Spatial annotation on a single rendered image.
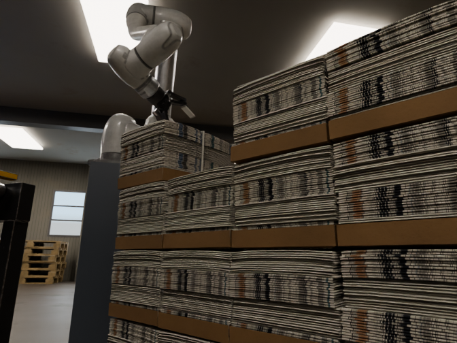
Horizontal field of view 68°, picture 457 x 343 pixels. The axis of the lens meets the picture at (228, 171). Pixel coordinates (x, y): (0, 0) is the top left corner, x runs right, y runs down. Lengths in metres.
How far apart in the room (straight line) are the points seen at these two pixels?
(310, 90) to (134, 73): 0.73
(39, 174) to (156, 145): 8.71
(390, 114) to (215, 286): 0.59
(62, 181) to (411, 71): 9.30
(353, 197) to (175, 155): 0.71
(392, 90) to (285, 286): 0.47
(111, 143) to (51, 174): 8.12
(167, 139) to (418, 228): 0.85
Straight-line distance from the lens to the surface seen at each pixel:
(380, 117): 0.76
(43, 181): 9.82
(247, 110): 0.97
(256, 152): 0.89
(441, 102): 0.74
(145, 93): 1.41
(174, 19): 1.88
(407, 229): 0.70
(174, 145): 1.25
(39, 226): 9.66
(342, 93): 0.81
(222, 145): 1.44
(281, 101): 0.91
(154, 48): 1.33
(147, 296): 1.18
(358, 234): 0.73
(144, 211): 1.22
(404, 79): 0.78
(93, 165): 1.68
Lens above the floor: 0.58
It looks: 14 degrees up
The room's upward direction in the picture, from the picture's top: 1 degrees clockwise
